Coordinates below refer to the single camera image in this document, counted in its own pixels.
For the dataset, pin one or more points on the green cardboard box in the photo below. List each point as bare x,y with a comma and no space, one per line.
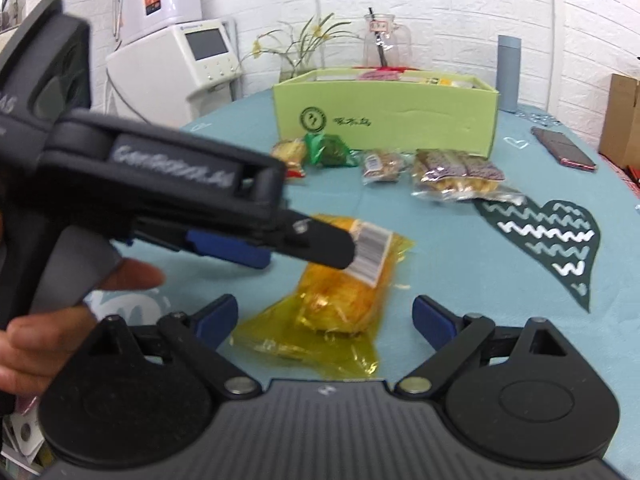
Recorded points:
400,115

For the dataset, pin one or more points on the purple brown snack packet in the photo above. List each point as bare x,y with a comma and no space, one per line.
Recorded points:
440,166
482,170

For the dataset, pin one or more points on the clear packet of yellow pastries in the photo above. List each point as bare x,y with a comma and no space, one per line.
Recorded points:
465,191

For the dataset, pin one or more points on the small orange snack packet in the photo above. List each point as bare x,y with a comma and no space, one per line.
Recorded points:
290,156

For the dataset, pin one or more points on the large yellow snack packet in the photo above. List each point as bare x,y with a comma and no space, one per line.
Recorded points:
340,310

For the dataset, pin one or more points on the small yellow snack packet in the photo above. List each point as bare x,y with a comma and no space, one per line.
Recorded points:
439,80

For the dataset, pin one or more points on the brown cardboard carton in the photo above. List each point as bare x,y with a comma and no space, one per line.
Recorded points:
622,120

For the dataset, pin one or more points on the small brown snack packet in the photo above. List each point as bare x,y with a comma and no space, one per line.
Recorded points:
382,165

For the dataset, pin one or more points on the pink snack packet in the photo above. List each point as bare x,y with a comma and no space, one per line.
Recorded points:
380,75

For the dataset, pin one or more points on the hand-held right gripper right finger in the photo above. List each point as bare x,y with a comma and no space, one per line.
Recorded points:
431,321

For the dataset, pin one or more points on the glass vase with flowers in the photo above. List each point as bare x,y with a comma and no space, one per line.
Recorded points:
300,55

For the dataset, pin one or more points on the glass pitcher with straw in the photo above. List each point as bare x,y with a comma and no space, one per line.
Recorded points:
387,42

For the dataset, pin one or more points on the small green snack packet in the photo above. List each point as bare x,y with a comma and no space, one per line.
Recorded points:
327,151

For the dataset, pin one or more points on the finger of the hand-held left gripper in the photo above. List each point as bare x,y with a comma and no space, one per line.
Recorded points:
325,245
230,250

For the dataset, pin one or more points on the red patterned cloth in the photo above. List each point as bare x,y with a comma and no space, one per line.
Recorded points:
631,180

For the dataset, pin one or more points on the white water purifier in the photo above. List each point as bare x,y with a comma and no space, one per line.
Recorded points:
165,0

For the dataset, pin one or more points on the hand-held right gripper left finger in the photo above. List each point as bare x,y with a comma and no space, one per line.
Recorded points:
220,319

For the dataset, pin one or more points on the smartphone with red case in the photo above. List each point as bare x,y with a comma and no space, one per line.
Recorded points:
562,149

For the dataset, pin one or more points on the grey insulated bottle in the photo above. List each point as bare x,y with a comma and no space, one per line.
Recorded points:
509,75

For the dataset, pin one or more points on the white appliance with screen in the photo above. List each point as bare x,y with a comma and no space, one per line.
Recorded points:
165,75

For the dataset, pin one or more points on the person's left hand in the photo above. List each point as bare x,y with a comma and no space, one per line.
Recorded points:
45,350

